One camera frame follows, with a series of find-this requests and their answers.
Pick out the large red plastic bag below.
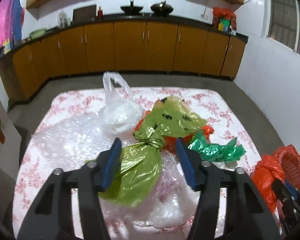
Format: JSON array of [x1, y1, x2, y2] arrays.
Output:
[[252, 155, 285, 213]]

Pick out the yellow-green plastic bag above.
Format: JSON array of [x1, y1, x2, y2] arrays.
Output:
[[100, 96, 207, 207]]

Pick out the other arm black gripper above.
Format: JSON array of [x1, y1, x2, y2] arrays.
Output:
[[271, 179, 300, 239]]

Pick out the red plastic trash basket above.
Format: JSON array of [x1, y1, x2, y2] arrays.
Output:
[[273, 145, 300, 190]]

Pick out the lower wooden kitchen cabinets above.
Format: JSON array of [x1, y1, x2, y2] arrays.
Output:
[[0, 15, 248, 102]]

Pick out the dark green plastic bag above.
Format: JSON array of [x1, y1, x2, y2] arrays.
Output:
[[187, 131, 246, 163]]

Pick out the small clear plastic bag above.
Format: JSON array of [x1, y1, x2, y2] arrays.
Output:
[[129, 177, 199, 229]]

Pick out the clear bubble wrap sheet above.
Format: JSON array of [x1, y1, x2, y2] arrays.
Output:
[[33, 114, 182, 196]]

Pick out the flower decal tiled counter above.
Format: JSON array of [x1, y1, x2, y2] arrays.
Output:
[[0, 101, 21, 180]]

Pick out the floral pink white tablecloth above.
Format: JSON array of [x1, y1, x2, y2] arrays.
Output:
[[12, 87, 261, 234]]

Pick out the small orange plastic bag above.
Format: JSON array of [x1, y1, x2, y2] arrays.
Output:
[[133, 109, 215, 155]]

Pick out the green pot on counter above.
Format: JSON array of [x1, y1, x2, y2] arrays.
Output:
[[29, 28, 47, 40]]

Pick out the clear jar on counter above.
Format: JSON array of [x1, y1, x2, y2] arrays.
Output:
[[57, 11, 71, 29]]

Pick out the red bag on counter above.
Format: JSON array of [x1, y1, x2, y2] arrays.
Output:
[[212, 7, 237, 33]]

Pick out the window with grille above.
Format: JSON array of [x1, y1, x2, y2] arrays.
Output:
[[268, 0, 300, 55]]

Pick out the pink sparkly curtain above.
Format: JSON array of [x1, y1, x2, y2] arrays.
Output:
[[0, 0, 24, 48]]

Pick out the dark cutting board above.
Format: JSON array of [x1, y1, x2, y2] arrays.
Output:
[[72, 4, 97, 24]]

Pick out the red bottle on counter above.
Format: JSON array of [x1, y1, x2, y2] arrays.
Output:
[[97, 6, 103, 19]]

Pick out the black wok left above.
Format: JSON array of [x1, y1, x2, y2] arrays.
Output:
[[120, 0, 143, 16]]

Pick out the black wok with lid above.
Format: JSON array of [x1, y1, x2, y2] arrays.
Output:
[[150, 1, 174, 17]]

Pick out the white plastic bag with handles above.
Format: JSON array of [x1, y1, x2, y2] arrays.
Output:
[[99, 72, 144, 134]]

